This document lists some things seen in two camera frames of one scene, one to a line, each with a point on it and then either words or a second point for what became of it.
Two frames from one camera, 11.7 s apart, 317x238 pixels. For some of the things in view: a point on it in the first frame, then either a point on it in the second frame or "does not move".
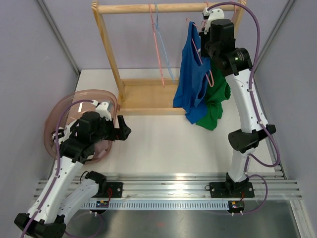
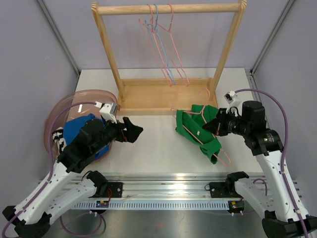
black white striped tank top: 64,132 does not move
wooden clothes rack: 136,96 does not move
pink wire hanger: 235,11 to 222,162
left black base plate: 117,188 does not move
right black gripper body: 207,48 to 228,123
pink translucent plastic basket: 66,109 does not move
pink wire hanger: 212,86 to 179,67
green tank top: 215,96 to 189,124
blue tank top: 190,91 to 72,126
